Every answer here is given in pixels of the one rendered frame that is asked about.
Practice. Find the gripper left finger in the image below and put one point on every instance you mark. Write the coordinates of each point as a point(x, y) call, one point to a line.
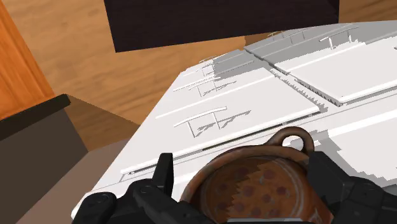
point(149, 198)

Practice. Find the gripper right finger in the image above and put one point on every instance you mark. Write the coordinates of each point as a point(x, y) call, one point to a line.
point(350, 198)

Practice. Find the dark brown cabinet black top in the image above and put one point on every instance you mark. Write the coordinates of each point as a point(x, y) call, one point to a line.
point(34, 149)

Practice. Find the white chest of drawers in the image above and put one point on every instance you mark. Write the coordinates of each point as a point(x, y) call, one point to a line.
point(248, 96)

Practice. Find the orange wooden door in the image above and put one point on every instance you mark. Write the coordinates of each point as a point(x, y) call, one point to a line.
point(18, 71)

